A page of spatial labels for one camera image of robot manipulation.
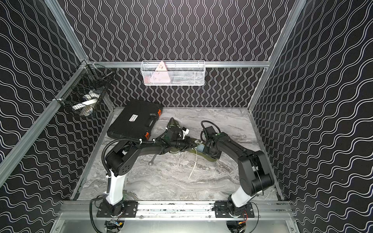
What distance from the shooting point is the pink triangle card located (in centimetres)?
90

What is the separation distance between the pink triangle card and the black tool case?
0.82 feet

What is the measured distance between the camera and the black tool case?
99 cm
